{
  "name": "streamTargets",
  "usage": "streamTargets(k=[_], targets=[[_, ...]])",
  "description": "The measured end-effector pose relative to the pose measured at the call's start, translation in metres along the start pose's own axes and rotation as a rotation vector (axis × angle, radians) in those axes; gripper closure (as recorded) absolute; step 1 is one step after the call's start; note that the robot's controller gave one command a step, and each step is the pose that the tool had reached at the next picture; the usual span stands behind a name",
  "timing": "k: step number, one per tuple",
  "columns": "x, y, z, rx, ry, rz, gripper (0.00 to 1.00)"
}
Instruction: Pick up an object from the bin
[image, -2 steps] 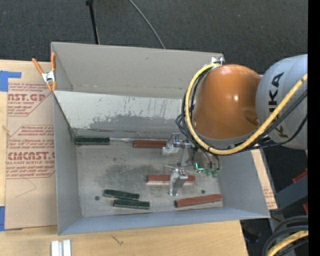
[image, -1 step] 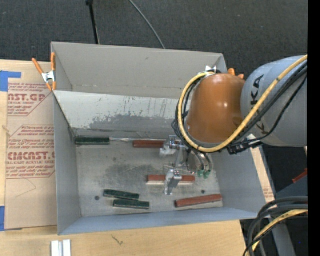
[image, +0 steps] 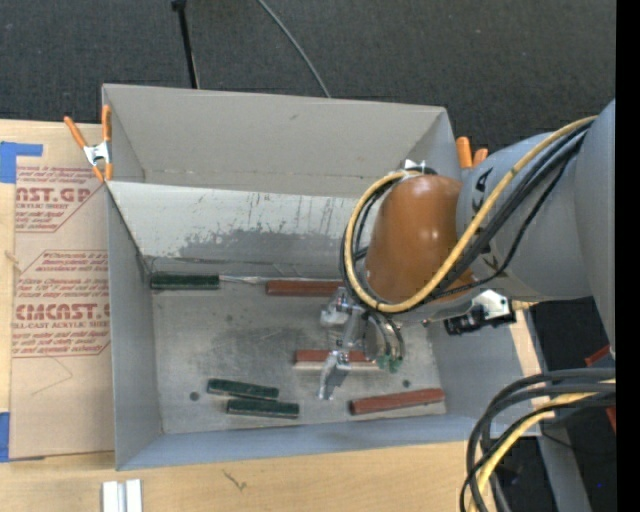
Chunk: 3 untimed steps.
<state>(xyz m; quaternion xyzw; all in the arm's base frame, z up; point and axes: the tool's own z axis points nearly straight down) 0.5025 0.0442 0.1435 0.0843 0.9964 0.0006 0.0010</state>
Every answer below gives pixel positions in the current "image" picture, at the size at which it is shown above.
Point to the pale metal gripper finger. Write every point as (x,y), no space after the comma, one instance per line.
(331,382)
(340,343)

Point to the red-brown flat block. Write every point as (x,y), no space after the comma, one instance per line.
(397,401)
(311,357)
(300,287)

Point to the dark green flat block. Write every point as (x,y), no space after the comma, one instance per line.
(184,281)
(242,389)
(262,408)

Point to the grey metal bin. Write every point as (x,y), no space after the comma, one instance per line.
(240,330)

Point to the brown cardboard board red print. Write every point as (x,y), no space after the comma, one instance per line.
(60,390)

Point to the black cylinder on white bracket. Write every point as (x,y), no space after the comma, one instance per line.
(475,316)

